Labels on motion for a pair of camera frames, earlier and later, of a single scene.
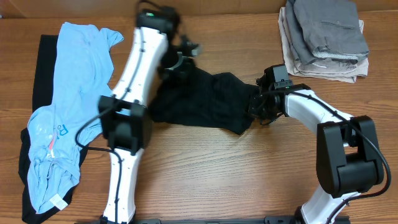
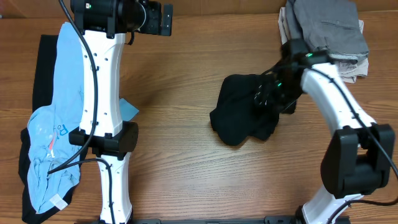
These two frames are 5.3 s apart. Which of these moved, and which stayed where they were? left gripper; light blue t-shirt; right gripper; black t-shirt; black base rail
Moved: left gripper; right gripper; black t-shirt
Stayed: light blue t-shirt; black base rail
